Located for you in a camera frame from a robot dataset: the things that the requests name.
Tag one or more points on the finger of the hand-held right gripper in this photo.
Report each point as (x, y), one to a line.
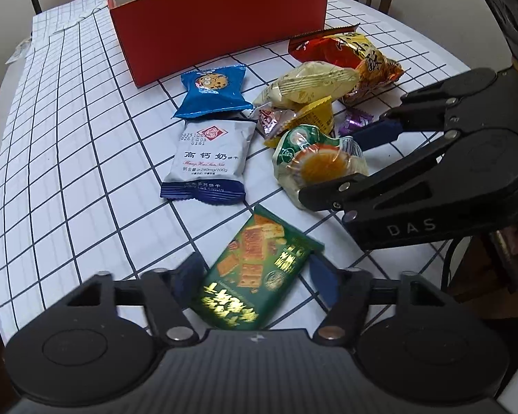
(354, 189)
(377, 133)

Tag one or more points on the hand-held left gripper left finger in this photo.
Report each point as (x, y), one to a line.
(189, 278)

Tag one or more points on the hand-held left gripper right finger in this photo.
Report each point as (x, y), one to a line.
(323, 282)

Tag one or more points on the purple candy wrapper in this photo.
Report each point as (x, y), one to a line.
(354, 120)

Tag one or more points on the green and white cake packet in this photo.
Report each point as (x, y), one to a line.
(315, 164)

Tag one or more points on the green snack packet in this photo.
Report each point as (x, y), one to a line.
(250, 276)

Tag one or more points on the yellow candy packet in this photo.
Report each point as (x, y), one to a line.
(315, 116)

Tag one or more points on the orange chip bag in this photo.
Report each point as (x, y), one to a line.
(349, 51)

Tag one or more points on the blue cookie packet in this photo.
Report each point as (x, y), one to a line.
(211, 95)

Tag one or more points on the red cardboard box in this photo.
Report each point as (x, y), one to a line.
(220, 21)

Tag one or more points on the pale yellow snack packet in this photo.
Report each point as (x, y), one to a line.
(311, 80)

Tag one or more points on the dark wooden furniture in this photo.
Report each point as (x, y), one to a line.
(492, 271)

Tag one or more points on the small wrapped snack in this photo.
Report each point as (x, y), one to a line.
(274, 120)

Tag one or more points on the white biscuit packet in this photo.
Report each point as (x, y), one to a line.
(207, 159)

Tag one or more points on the clear plastic bag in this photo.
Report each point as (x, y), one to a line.
(19, 51)

